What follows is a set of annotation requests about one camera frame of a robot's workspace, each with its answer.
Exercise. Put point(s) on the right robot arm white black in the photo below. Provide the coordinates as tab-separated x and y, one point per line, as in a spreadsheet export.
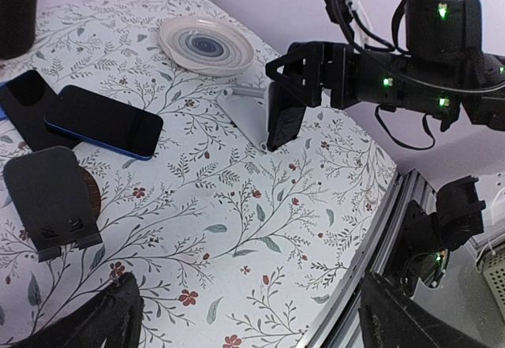
433	64

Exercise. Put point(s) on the brown round wooden coaster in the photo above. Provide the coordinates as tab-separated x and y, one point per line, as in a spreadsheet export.
93	192

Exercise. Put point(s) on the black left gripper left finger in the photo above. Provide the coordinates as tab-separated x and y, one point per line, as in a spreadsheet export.
112	318

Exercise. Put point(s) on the blue edged black phone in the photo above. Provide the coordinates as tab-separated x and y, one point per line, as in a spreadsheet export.
105	122

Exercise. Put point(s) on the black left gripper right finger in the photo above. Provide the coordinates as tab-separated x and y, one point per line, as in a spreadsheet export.
461	313

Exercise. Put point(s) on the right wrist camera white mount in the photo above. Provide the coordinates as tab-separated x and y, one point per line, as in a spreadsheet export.
352	19

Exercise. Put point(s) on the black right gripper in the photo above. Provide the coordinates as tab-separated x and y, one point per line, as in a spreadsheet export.
307	69

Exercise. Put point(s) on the black phone near blue phone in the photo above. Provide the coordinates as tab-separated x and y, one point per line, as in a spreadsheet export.
30	96

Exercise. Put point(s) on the dark grey folding phone stand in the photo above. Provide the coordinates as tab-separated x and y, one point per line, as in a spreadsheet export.
52	201

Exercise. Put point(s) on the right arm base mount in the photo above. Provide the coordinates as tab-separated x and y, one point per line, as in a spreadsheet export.
457	218

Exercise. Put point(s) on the black cylindrical speaker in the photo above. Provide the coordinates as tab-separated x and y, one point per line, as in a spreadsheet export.
18	27

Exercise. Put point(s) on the blue phone face down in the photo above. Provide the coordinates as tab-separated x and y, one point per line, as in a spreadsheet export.
4	96

